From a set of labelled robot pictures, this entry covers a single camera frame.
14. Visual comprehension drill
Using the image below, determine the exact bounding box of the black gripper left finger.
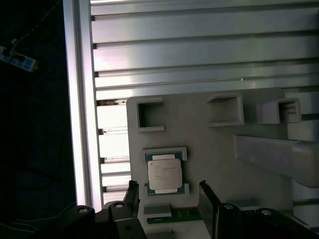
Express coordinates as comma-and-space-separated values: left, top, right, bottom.
71, 179, 148, 239

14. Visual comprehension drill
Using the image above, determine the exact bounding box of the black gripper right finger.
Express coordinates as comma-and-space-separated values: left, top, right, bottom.
198, 179, 319, 239

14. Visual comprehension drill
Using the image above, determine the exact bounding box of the silver CPU chip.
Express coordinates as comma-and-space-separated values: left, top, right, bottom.
145, 153, 186, 196

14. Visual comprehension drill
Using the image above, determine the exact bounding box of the green RAM stick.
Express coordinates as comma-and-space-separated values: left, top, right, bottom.
147, 208, 203, 224

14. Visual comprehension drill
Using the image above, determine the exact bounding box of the grey plastic parts rack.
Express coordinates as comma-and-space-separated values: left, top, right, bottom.
126, 87, 319, 239

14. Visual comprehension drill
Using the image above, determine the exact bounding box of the white power strip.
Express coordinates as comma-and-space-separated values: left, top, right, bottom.
0, 45, 38, 73

